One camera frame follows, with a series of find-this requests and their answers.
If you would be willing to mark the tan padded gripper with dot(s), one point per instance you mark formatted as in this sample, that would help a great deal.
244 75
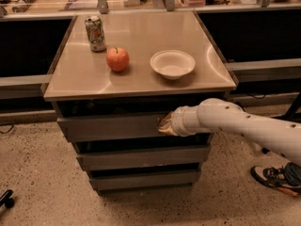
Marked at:
178 121

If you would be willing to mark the grey top drawer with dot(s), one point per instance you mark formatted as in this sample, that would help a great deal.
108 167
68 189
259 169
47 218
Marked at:
109 127

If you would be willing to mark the grey drawer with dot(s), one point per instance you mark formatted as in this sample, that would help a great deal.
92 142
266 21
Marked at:
109 127
143 158
171 178

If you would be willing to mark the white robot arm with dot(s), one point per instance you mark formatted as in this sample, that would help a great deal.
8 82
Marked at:
212 115

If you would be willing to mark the grey middle drawer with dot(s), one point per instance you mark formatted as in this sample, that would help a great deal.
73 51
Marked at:
143 158

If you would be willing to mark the grey drawer cabinet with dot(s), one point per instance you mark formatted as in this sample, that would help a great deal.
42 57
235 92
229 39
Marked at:
83 85

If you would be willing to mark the grey bottom drawer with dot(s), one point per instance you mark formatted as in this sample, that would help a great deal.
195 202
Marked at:
171 178

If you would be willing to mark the white paper bowl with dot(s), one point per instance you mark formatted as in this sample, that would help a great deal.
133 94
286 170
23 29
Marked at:
172 64

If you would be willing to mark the red apple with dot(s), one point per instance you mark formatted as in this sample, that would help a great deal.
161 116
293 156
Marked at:
117 59

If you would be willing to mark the crushed soda can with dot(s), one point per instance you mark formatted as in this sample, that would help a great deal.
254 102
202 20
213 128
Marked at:
95 33

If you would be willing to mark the grey orange sneaker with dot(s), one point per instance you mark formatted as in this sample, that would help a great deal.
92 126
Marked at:
286 179

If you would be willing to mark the black chair caster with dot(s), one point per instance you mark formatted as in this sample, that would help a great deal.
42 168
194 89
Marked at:
6 199

